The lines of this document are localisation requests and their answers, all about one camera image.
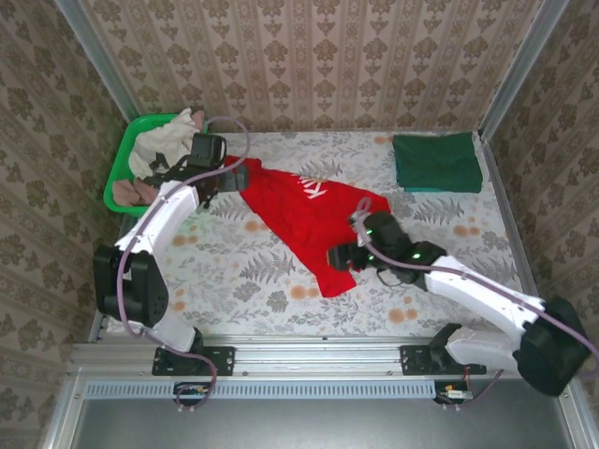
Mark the red printed t-shirt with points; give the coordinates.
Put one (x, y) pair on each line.
(290, 220)

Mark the dark green t-shirt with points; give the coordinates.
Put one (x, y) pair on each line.
(435, 161)

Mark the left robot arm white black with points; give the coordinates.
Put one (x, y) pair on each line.
(159, 220)

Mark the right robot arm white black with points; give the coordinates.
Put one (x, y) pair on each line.
(468, 290)

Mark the crumpled white t-shirt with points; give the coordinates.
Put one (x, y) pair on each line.
(154, 140)

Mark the floral tablecloth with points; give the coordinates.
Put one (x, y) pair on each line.
(262, 299)

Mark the green plastic basket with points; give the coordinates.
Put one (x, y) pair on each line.
(117, 173)

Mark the yellow power connector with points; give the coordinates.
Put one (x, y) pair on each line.
(455, 394)
(193, 390)

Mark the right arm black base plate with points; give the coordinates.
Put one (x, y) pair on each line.
(414, 360)

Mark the aluminium mounting rail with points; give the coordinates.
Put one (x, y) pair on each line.
(318, 360)

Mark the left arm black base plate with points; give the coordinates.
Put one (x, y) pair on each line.
(220, 360)

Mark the aluminium frame post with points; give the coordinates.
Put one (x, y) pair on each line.
(524, 65)
(98, 51)

